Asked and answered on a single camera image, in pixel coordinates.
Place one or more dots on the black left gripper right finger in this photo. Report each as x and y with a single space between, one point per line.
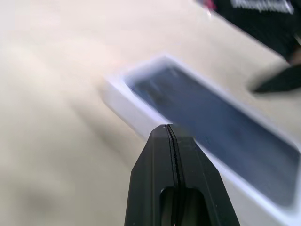
200 179

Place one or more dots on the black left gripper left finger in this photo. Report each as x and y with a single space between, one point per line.
152 169

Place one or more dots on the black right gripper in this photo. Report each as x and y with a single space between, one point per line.
256 21

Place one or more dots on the white phone box base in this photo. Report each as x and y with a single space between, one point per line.
127 103

